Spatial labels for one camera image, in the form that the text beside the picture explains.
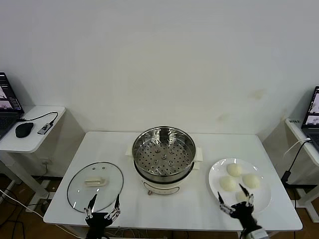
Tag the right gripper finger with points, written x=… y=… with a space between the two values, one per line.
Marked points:
x=221 y=199
x=245 y=191

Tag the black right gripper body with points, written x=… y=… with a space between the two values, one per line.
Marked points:
x=243 y=214

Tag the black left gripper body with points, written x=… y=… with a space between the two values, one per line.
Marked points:
x=97 y=221

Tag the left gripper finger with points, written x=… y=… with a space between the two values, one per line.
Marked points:
x=117 y=203
x=92 y=202

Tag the white steamed baozi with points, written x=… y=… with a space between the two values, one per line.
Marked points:
x=228 y=183
x=241 y=197
x=251 y=180
x=234 y=170

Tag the stainless steel steamer basket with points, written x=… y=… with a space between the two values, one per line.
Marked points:
x=149 y=159

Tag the white round plate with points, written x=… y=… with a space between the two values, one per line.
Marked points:
x=261 y=196

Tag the cream electric cooker pot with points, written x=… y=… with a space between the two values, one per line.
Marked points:
x=162 y=186

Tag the white side table with label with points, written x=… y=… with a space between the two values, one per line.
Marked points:
x=296 y=133

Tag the grey usb hub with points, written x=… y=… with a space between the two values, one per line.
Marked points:
x=45 y=129

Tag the white side table with mouse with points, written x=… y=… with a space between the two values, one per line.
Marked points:
x=25 y=145

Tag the black laptop on labelled table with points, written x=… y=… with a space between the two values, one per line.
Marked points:
x=311 y=119

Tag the black computer mouse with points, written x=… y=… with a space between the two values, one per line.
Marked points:
x=23 y=129

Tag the black laptop beside mouse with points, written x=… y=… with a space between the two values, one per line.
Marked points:
x=7 y=99

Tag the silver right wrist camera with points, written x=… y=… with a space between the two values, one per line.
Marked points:
x=259 y=234

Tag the white wall power socket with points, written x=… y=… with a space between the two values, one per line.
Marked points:
x=46 y=161

